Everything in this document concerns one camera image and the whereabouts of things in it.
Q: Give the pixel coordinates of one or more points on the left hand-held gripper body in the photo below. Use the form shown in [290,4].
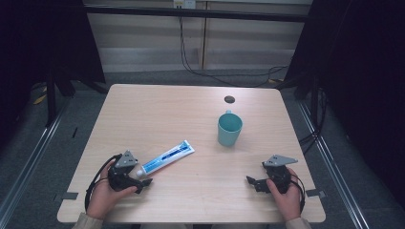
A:
[122,178]

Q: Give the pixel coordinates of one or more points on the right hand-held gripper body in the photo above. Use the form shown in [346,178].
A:
[279,175]

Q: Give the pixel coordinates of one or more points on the white and blue toothpaste tube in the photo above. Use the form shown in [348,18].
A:
[167,157]

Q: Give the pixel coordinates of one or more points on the teal cup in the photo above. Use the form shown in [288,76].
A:
[227,138]

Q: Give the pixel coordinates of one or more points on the person's left hand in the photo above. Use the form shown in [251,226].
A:
[102,198]

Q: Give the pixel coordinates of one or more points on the person's right hand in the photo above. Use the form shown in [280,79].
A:
[288,203]

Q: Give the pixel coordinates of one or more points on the grey tape strip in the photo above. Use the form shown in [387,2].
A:
[315,193]
[69,195]

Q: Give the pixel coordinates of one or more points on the black floor tape strip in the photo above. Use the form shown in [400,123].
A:
[74,132]

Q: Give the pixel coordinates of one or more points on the black metal stand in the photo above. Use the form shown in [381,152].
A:
[315,101]
[51,95]

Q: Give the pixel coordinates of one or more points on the dark round table grommet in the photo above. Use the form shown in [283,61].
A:
[229,99]

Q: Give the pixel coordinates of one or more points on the yellow floor scrap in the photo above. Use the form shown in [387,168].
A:
[39,99]

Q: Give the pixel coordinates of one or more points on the black curtain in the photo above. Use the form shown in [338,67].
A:
[38,38]
[359,79]

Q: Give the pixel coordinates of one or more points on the black horizontal bar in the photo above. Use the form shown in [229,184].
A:
[197,13]

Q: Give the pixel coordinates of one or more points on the metal floor rail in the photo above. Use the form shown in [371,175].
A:
[35,156]
[334,171]

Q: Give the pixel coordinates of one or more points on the white wall outlet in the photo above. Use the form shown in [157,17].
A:
[184,4]

